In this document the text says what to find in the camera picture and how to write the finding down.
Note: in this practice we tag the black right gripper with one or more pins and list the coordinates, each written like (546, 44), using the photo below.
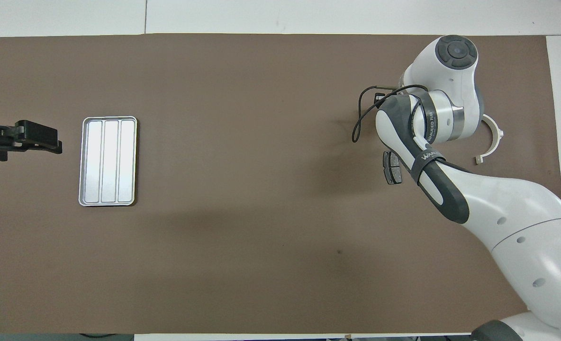
(380, 97)

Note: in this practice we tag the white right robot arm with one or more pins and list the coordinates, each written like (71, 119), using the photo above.
(522, 222)

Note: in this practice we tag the silver metal tray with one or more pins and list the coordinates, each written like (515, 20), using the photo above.
(107, 161)

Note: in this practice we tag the dark rectangular brake pad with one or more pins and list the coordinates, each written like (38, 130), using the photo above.
(393, 171)

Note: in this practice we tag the brown table mat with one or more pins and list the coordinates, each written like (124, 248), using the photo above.
(261, 118)

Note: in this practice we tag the white curved plastic bracket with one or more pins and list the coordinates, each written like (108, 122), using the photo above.
(500, 137)

